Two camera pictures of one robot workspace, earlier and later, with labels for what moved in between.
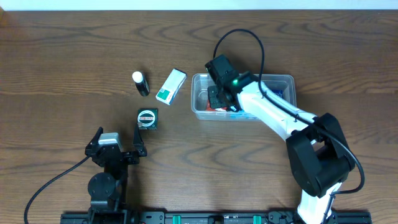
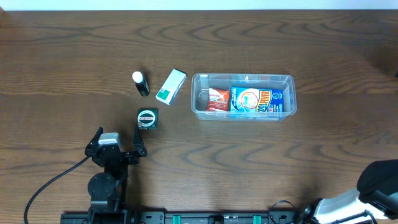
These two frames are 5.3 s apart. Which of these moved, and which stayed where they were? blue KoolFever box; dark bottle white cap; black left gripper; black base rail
Moved: blue KoolFever box
Stayed: black base rail; dark bottle white cap; black left gripper
